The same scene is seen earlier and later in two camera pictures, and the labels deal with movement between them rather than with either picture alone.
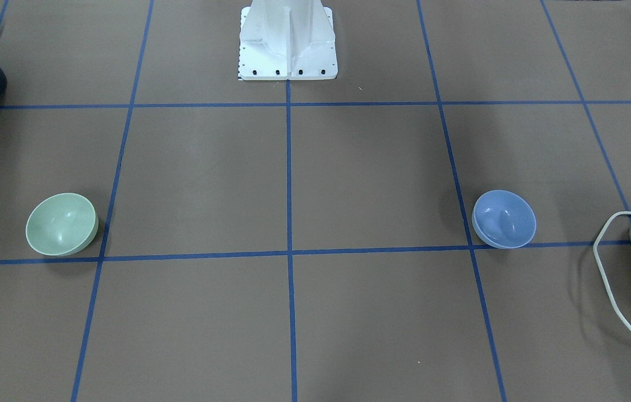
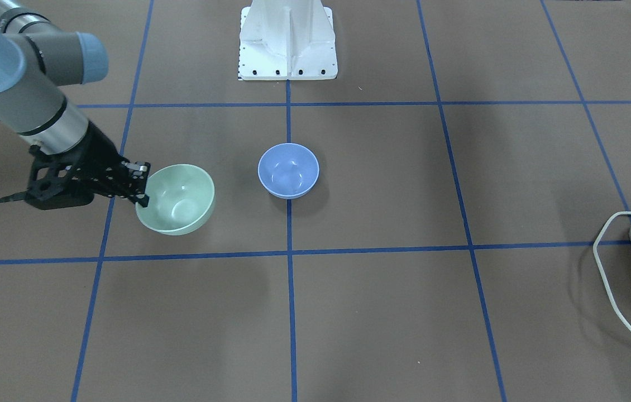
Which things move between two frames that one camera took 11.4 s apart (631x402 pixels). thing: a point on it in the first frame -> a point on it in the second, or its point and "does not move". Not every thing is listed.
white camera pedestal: (287, 40) does not move
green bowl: (62, 224) -> (181, 198)
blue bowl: (503, 219) -> (288, 171)
